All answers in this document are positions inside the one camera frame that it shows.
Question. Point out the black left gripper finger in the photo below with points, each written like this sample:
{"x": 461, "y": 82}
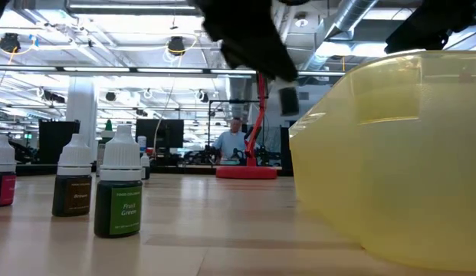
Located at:
{"x": 260, "y": 57}

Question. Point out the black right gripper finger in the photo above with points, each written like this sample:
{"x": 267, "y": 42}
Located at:
{"x": 425, "y": 27}

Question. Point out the yellow translucent plastic bin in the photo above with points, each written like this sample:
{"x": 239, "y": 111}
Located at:
{"x": 394, "y": 172}

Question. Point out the large green-capped colouring bottle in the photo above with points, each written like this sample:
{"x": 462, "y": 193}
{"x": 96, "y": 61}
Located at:
{"x": 108, "y": 135}

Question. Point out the small fruit green dropper bottle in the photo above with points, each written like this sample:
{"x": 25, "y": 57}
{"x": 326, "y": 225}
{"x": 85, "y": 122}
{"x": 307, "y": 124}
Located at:
{"x": 119, "y": 207}

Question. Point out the small brown dropper bottle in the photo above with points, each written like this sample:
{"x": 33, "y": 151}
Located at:
{"x": 73, "y": 191}

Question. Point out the small pink-label dropper bottle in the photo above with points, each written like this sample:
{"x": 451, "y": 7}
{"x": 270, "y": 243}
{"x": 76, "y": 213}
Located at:
{"x": 4, "y": 188}

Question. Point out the person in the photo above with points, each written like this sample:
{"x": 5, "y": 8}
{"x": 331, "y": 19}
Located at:
{"x": 230, "y": 142}

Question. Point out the dark partition panel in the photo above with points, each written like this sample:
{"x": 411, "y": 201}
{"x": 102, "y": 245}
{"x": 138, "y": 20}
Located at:
{"x": 285, "y": 147}

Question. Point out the red desk lamp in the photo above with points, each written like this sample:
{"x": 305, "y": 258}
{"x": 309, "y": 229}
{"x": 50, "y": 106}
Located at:
{"x": 247, "y": 173}

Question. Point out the black monitor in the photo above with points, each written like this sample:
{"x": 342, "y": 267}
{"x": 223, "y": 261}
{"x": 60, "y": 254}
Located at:
{"x": 165, "y": 132}

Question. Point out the white square column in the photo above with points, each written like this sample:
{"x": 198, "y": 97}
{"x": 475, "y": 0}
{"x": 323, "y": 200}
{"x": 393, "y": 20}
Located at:
{"x": 82, "y": 115}

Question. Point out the black upright panel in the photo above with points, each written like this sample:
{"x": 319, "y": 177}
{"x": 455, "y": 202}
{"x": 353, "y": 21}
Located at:
{"x": 48, "y": 140}

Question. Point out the black metal frame rig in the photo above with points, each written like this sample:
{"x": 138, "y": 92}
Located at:
{"x": 230, "y": 101}

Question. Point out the silver spiral air duct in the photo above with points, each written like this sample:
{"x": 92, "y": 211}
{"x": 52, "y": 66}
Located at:
{"x": 352, "y": 13}

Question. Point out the long light rail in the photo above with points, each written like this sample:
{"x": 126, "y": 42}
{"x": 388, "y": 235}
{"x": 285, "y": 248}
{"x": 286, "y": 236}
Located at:
{"x": 107, "y": 70}

